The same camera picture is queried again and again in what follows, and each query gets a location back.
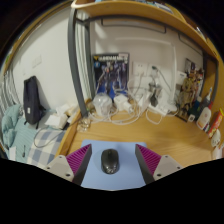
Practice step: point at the clear plastic cup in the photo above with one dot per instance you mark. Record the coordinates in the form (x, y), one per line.
(218, 152)

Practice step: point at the wooden shelf unit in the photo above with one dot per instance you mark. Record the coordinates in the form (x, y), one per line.
(133, 11)

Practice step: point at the white charger block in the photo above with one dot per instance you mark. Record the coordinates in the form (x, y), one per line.
(120, 101)

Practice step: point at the tan robot model figure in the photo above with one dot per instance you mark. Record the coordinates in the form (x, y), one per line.
(187, 93)

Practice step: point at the black power adapter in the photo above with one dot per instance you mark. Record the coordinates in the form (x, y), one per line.
(154, 100)

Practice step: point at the white power adapter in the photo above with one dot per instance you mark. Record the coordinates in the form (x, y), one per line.
(145, 99)

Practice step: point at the teal blanket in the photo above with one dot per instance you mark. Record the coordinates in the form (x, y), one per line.
(10, 123)

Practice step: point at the light blue mouse pad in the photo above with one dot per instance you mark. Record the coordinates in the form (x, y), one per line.
(126, 166)

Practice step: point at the white electric toothbrush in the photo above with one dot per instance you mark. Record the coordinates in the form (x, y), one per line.
(207, 97)

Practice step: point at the grey metal desk frame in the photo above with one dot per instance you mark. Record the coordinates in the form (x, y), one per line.
(74, 60)

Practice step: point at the black computer mouse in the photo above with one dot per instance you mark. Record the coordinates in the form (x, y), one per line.
(110, 161)

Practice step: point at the white lotion bottle red cap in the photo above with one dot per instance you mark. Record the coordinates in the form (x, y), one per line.
(203, 119)

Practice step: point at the blue bottle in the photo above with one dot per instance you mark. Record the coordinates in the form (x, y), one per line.
(196, 106)

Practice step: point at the white wall socket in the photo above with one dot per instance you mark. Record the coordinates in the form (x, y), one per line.
(140, 68)
(157, 74)

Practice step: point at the robot model kit box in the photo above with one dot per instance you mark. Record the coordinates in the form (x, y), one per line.
(110, 73)

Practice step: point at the white paper packet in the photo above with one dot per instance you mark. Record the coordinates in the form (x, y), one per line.
(56, 121)

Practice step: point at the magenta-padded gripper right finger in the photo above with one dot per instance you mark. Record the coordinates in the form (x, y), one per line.
(165, 165)

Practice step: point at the white wall box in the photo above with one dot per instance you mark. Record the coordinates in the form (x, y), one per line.
(180, 77)

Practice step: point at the clear plastic container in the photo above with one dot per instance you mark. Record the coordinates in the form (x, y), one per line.
(101, 105)

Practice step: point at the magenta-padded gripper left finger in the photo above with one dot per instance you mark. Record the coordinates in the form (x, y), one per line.
(63, 166)

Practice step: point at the white mug with face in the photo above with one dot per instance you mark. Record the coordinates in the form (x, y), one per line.
(216, 138)

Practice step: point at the white power strip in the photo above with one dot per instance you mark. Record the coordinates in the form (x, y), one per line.
(159, 110)

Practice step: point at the small white desk clock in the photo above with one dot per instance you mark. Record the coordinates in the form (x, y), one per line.
(191, 118)

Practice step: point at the crumpled clear plastic wrapper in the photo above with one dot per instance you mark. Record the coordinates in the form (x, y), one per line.
(84, 124)

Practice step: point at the blue checked pillow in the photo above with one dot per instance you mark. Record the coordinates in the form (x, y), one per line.
(45, 150)

